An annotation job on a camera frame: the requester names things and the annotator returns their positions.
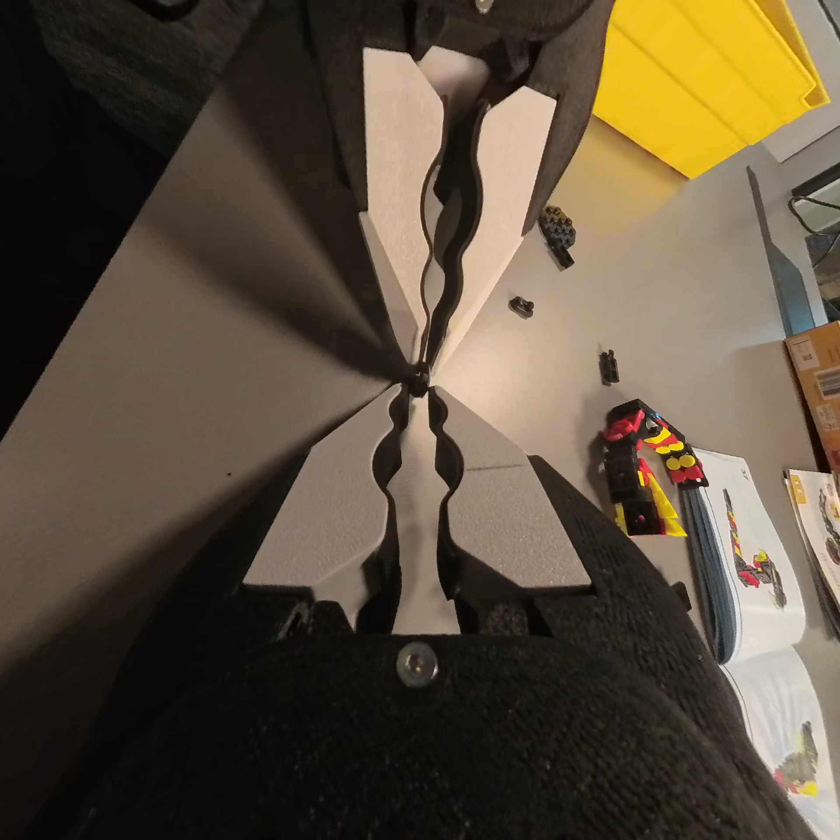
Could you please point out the grey black toy brick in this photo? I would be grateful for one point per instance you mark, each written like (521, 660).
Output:
(609, 367)

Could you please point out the person's left forearm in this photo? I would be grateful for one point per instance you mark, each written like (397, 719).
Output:
(131, 59)

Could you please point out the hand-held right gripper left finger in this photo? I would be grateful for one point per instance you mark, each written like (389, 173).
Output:
(315, 525)

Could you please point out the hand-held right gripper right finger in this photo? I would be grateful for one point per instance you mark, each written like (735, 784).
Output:
(518, 525)

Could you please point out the small black toy brick pin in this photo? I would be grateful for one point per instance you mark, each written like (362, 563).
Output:
(418, 380)

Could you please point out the red yellow toy brick arm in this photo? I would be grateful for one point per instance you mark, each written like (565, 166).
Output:
(623, 479)

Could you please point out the black toy brick wedge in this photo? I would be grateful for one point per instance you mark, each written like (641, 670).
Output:
(681, 594)

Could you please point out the yellow plastic bin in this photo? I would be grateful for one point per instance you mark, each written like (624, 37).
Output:
(689, 85)

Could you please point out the open instruction booklet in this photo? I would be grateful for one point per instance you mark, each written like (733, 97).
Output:
(754, 525)

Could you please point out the round black toy brick plate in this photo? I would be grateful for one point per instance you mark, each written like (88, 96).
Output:
(558, 233)

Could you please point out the closed instruction booklet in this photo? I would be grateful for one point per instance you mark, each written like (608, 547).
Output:
(820, 525)

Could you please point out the open cardboard box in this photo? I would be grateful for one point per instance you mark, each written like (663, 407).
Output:
(817, 380)

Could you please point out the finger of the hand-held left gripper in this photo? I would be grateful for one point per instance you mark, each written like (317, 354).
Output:
(394, 164)
(505, 170)

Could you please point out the tiny black toy brick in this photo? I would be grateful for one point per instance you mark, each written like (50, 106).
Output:
(522, 306)

